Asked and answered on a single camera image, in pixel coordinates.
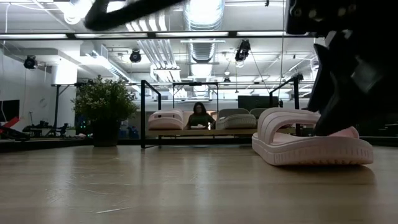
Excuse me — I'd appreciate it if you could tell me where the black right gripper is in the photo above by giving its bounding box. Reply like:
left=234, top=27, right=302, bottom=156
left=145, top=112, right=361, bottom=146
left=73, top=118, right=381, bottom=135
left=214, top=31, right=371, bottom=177
left=285, top=0, right=398, bottom=138

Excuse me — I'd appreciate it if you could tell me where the pink rubber slide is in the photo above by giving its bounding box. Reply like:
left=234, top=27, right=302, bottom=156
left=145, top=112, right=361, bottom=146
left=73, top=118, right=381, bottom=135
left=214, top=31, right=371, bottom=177
left=147, top=108, right=185, bottom=131
left=251, top=106, right=375, bottom=167

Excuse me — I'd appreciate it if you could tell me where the dark wall screen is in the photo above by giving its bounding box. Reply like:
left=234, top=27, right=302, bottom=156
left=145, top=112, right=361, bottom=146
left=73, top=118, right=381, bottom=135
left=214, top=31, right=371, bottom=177
left=237, top=95, right=280, bottom=111

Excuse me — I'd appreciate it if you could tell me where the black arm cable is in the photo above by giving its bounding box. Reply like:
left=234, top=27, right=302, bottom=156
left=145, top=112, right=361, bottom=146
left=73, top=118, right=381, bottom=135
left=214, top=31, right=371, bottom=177
left=83, top=0, right=188, bottom=32

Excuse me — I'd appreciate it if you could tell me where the potted plant with white flowers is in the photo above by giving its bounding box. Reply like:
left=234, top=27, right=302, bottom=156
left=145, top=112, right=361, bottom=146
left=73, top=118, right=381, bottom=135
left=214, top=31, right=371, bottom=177
left=71, top=74, right=139, bottom=148

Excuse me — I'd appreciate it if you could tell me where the wooden shelf, black metal frame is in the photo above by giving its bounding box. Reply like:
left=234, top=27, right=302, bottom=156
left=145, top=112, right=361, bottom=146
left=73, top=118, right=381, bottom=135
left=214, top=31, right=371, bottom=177
left=140, top=75, right=303, bottom=150

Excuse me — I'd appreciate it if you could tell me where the black ceiling spotlight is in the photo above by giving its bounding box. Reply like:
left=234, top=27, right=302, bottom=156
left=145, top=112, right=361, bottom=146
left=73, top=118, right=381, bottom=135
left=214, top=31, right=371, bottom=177
left=234, top=39, right=251, bottom=62
left=129, top=49, right=142, bottom=63
left=23, top=55, right=39, bottom=70

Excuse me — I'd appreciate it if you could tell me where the person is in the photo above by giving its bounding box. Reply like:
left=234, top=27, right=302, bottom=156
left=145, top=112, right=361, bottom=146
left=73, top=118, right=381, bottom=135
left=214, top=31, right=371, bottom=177
left=185, top=101, right=216, bottom=131

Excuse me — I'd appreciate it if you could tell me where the pale grey-blue rubber slide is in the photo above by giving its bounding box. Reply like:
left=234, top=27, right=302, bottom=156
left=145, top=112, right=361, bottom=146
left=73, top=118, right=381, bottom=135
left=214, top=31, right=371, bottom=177
left=215, top=108, right=258, bottom=131
left=248, top=107, right=269, bottom=121

